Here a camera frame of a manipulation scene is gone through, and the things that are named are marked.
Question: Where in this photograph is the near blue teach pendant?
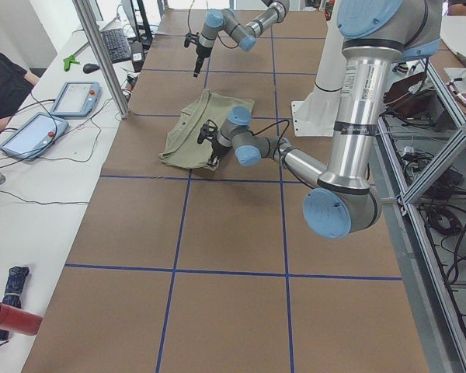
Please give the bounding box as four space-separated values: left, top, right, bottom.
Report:
0 113 69 159

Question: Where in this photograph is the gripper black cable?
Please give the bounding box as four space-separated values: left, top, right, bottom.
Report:
184 0 242 50
197 118 292 156

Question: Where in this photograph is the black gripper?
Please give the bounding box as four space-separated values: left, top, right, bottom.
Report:
193 44 207 78
207 134 231 167

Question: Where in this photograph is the far blue teach pendant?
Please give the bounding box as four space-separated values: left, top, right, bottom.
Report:
50 82 101 119

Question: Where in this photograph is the green long-sleeve shirt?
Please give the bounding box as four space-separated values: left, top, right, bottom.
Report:
158 89 256 171

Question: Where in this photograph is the blue teach pendant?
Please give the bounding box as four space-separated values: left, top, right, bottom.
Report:
50 82 101 119
0 113 69 159

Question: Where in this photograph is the green plastic clamp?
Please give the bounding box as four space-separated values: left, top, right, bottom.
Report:
63 54 80 72

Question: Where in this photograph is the folded dark blue umbrella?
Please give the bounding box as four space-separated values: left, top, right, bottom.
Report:
0 267 30 341

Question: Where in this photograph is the aluminium frame post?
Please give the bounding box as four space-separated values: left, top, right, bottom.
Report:
72 0 129 119

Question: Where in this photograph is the black power adapter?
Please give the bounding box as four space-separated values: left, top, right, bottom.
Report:
130 41 145 72

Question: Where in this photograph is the black keyboard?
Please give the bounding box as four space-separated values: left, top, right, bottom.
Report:
101 28 131 63

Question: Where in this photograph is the black computer mouse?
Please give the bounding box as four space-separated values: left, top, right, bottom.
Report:
82 63 100 74

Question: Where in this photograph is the aluminium side frame rail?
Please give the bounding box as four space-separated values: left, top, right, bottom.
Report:
375 51 466 372

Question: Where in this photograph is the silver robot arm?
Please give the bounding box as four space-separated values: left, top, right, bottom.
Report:
197 1 443 239
184 1 290 78

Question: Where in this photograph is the person in black shirt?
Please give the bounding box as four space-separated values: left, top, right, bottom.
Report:
0 52 40 132

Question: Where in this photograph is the red cylindrical bottle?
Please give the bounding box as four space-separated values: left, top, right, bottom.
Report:
0 302 43 336

